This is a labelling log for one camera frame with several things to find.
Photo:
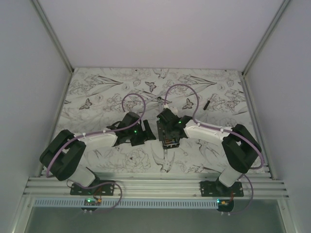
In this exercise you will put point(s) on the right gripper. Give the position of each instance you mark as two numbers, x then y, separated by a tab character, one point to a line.
160	127

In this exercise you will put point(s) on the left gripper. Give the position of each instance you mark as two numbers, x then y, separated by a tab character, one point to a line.
145	136

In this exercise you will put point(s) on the black fuse box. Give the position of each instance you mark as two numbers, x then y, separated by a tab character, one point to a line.
170	143

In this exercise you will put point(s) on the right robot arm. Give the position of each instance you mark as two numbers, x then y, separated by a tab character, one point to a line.
240	147

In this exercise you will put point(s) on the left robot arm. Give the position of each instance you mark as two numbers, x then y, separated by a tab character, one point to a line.
62	156

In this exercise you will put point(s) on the open end wrench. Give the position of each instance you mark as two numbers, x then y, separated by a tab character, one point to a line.
149	97

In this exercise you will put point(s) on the floral table mat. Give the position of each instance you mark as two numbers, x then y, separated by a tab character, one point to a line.
98	97

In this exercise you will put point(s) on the left controller board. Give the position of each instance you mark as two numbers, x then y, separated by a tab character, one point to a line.
92	202

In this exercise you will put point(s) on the controller board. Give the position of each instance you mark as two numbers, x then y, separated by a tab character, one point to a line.
224	202
92	202

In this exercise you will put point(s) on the right controller board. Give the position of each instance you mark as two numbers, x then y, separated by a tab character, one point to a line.
224	202

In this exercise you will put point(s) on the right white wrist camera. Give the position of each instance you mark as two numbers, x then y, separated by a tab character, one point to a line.
173	109

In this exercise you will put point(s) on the ratchet ring wrench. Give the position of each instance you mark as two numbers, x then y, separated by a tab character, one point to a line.
160	106

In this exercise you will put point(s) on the black handled tool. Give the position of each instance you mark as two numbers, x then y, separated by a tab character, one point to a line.
208	103

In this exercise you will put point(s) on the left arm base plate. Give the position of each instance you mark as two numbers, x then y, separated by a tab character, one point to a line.
97	188

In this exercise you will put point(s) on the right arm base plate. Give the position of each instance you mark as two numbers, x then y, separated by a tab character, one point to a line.
217	189

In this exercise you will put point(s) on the aluminium rail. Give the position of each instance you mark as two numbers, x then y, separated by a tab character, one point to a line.
159	188

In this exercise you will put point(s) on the perforated cable duct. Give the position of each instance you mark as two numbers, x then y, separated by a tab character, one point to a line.
129	203

